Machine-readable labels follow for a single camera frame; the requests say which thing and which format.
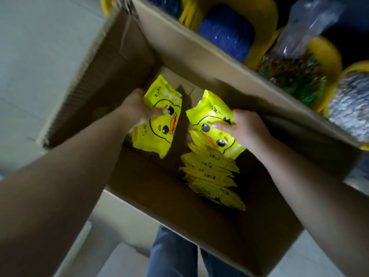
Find person's left hand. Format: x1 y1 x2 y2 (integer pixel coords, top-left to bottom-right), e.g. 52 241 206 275
119 88 171 133

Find person's right hand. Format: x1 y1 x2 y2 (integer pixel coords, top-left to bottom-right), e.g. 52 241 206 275
211 109 272 151

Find yellow duck wipes pack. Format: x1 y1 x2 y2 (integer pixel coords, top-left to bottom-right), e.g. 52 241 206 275
186 89 246 160
132 75 183 159

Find person's right forearm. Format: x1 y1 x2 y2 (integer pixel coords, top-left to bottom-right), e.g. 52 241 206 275
248 135 369 277

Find person's left forearm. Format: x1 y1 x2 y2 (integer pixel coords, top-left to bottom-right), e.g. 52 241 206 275
0 108 136 277

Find row of yellow duck packets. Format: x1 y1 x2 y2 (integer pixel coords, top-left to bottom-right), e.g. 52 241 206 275
179 130 246 211

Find large brown cardboard box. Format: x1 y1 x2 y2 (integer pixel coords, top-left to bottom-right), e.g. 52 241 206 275
37 0 362 277

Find multicoloured beads heap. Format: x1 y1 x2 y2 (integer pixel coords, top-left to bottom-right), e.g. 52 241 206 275
257 51 328 107

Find blue beads heap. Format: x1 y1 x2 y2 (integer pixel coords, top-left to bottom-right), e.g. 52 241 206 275
146 0 184 20
197 4 256 63

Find yellow plastic bin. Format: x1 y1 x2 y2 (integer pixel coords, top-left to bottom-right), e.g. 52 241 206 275
179 0 279 70
254 27 343 113
322 60 369 151
100 0 116 17

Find silver beads heap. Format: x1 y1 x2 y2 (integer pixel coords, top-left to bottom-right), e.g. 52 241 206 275
328 72 369 143

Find clear plastic bag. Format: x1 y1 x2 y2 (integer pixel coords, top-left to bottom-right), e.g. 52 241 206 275
273 0 347 60

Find person's blue jeans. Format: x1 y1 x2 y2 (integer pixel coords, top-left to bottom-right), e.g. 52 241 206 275
146 225 251 277

